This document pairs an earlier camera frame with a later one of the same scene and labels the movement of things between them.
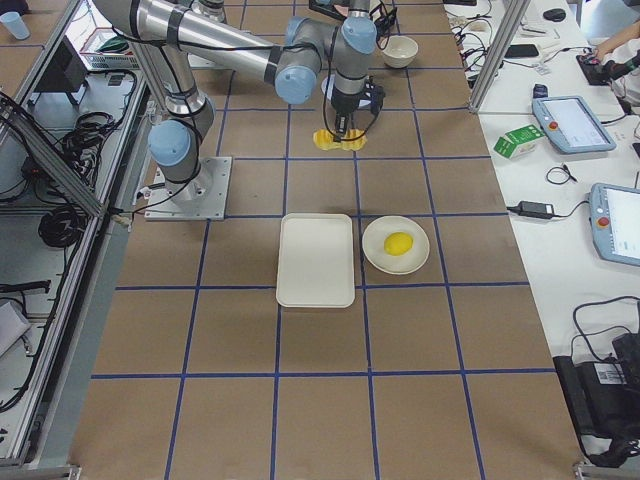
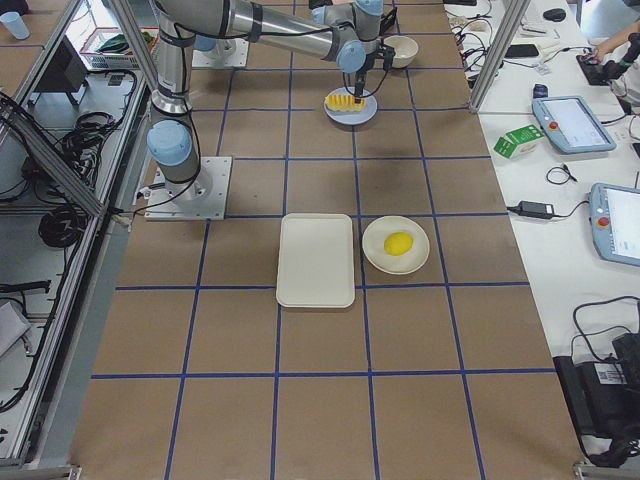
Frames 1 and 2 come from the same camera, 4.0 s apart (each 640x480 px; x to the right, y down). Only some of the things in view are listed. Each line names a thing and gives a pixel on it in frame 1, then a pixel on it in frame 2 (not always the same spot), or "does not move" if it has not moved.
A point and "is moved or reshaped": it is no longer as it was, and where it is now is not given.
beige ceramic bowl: [400, 51] does not move
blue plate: [328, 87] -> [353, 118]
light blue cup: [15, 24] does not move
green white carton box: [518, 141] does not move
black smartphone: [521, 50] does not move
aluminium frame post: [503, 40] does not move
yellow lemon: [398, 243] does not move
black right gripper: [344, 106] -> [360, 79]
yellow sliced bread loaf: [324, 139] is moved or reshaped
